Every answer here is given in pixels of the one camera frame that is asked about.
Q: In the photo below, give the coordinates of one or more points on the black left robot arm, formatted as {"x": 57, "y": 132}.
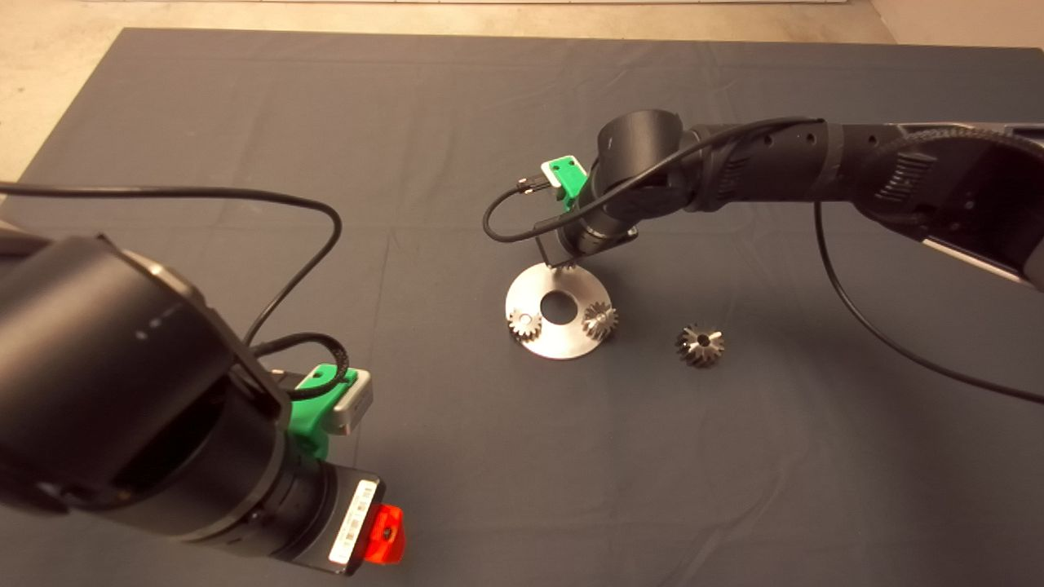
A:
{"x": 106, "y": 383}

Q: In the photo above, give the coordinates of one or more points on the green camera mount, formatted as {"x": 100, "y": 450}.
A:
{"x": 571, "y": 173}
{"x": 306, "y": 420}

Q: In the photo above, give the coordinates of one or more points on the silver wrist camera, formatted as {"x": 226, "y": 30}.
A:
{"x": 355, "y": 406}
{"x": 548, "y": 175}

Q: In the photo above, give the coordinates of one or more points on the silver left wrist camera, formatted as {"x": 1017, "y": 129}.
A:
{"x": 355, "y": 406}

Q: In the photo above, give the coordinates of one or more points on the large steel gear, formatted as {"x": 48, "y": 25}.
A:
{"x": 689, "y": 350}

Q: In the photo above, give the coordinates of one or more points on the green right camera mount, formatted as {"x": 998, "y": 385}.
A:
{"x": 571, "y": 173}

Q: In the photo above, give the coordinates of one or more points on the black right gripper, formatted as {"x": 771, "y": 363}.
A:
{"x": 591, "y": 232}

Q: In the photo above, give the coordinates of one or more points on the round metal plate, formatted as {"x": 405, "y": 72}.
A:
{"x": 530, "y": 297}

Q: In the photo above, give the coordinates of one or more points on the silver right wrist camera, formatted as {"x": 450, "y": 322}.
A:
{"x": 548, "y": 175}

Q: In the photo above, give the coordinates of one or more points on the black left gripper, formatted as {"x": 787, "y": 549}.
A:
{"x": 345, "y": 522}

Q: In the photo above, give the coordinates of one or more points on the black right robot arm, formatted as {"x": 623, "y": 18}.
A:
{"x": 644, "y": 139}

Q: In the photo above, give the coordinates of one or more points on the green left camera mount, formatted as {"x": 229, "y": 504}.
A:
{"x": 306, "y": 420}

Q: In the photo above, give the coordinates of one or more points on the dark grey table cloth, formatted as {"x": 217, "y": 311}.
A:
{"x": 367, "y": 106}

